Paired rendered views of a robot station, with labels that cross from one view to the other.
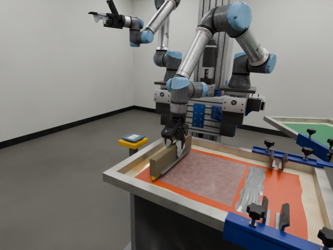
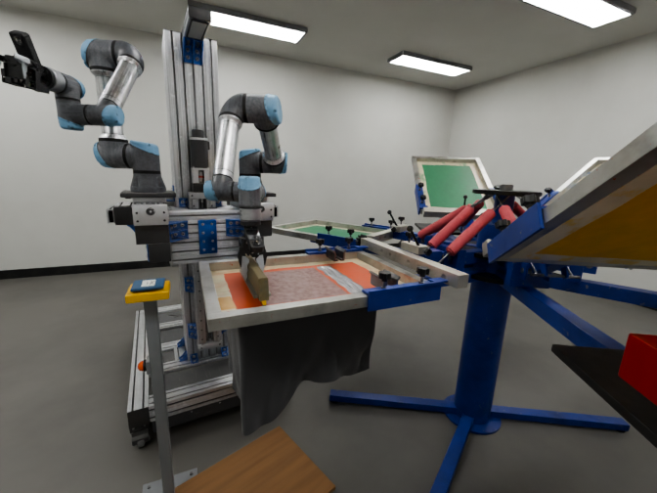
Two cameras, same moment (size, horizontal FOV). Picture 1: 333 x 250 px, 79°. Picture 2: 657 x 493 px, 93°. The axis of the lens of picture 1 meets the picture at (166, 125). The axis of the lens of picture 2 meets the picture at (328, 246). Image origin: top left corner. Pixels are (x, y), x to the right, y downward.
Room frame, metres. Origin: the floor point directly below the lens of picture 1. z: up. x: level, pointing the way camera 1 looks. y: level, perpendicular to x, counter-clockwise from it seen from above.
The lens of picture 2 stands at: (0.00, 0.66, 1.37)
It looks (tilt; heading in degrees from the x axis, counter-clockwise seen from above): 13 degrees down; 307
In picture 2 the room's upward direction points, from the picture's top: 2 degrees clockwise
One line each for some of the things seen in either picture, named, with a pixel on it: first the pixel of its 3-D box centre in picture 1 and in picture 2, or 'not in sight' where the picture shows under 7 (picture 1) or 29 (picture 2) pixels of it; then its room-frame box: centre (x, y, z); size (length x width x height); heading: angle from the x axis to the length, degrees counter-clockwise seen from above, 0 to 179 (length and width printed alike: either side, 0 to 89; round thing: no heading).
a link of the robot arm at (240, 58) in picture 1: (243, 62); (250, 160); (1.42, -0.50, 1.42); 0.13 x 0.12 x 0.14; 40
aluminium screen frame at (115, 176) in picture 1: (220, 172); (309, 277); (0.76, -0.24, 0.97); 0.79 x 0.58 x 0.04; 61
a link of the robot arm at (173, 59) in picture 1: (173, 59); (144, 156); (1.63, -0.03, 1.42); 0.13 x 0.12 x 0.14; 40
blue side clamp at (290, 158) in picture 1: (284, 160); (334, 254); (0.89, -0.58, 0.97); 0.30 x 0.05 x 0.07; 61
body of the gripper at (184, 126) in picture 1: (178, 125); (250, 237); (0.89, -0.05, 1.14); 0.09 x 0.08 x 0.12; 152
